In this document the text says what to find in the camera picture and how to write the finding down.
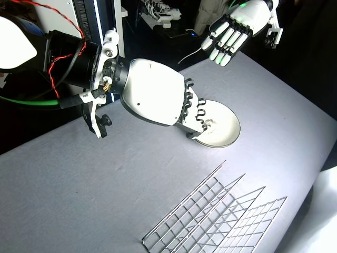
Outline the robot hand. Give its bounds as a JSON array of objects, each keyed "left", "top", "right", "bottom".
[
  {"left": 120, "top": 58, "right": 209, "bottom": 140},
  {"left": 200, "top": 0, "right": 272, "bottom": 67}
]

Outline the white plate with black rim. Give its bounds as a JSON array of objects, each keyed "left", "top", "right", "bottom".
[{"left": 194, "top": 99, "right": 241, "bottom": 149}]

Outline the person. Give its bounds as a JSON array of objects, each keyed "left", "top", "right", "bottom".
[{"left": 194, "top": 0, "right": 232, "bottom": 36}]

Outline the black box with blue light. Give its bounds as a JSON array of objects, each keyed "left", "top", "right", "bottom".
[{"left": 168, "top": 28, "right": 198, "bottom": 40}]

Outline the spare white robot hand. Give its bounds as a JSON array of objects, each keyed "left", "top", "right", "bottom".
[{"left": 141, "top": 0, "right": 182, "bottom": 29}]

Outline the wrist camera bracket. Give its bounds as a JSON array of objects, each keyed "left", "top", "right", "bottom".
[
  {"left": 264, "top": 12, "right": 284, "bottom": 50},
  {"left": 80, "top": 92, "right": 113, "bottom": 140}
]

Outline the thin white cable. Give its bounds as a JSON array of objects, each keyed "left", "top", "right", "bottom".
[{"left": 177, "top": 46, "right": 204, "bottom": 65}]

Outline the metal wire dish rack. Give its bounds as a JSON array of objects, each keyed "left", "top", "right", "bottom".
[{"left": 141, "top": 160, "right": 288, "bottom": 253}]

